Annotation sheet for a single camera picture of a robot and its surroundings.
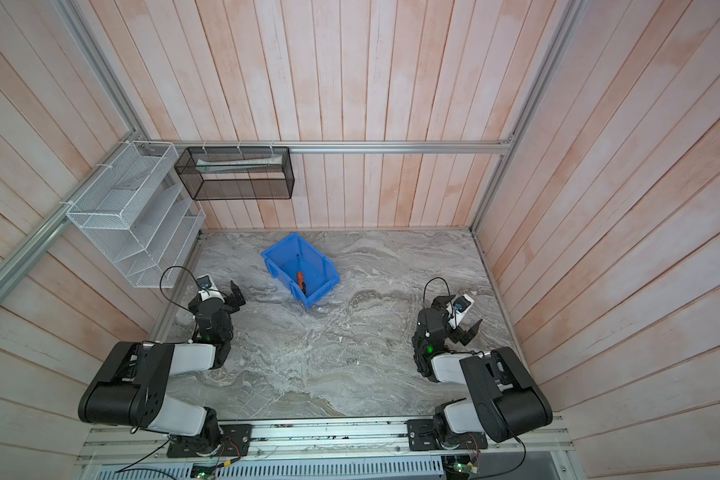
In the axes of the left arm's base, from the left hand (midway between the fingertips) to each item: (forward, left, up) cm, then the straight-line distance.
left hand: (221, 290), depth 90 cm
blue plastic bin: (+12, -29, -9) cm, 33 cm away
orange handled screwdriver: (+11, -22, -9) cm, 26 cm away
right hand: (-6, -74, +2) cm, 74 cm away
